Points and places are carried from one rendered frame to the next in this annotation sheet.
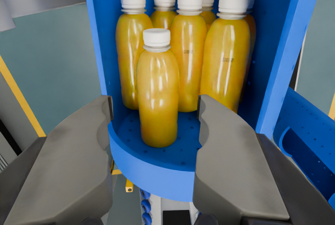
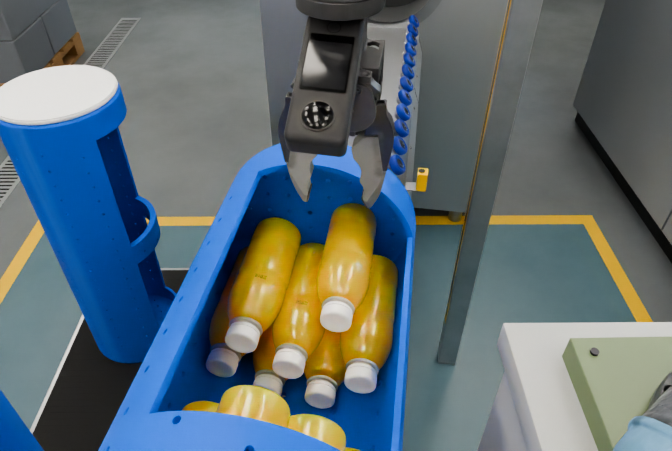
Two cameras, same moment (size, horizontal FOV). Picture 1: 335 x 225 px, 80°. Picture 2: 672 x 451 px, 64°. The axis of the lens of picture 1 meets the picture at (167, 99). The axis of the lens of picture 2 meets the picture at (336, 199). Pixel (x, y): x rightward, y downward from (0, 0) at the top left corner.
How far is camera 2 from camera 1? 0.42 m
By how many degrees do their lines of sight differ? 22
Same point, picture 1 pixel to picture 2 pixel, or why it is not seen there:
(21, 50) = not seen: outside the picture
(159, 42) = (334, 304)
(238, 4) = (240, 327)
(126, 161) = (386, 186)
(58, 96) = not seen: hidden behind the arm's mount
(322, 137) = (91, 214)
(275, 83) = (232, 226)
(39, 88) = not seen: hidden behind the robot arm
